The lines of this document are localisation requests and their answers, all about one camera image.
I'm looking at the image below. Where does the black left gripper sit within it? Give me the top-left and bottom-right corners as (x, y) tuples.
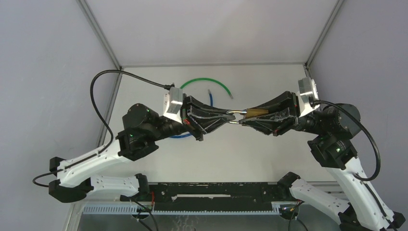
(154, 96), (239, 144)

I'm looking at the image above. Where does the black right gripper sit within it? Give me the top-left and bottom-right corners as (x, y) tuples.
(236, 89), (323, 135)

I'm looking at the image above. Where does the large brass padlock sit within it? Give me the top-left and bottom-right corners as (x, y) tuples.
(225, 108), (269, 119)

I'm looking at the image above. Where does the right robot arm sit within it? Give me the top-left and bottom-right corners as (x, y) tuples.
(239, 91), (406, 231)

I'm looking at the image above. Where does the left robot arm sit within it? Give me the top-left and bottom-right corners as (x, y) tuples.
(49, 96), (235, 203)

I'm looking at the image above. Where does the blue cable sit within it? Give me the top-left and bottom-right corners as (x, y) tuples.
(169, 89), (214, 139)

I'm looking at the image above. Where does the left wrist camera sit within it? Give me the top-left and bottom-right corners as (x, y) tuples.
(163, 87), (183, 124)

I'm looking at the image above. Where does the green cable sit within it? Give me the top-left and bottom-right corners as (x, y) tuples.
(180, 77), (234, 100)

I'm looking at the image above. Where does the right black camera cable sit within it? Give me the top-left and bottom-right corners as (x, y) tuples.
(309, 99), (382, 182)

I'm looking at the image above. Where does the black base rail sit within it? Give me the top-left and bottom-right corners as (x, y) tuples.
(120, 181), (310, 213)

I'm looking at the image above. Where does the white slotted cable duct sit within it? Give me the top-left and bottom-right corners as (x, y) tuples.
(82, 204), (281, 215)

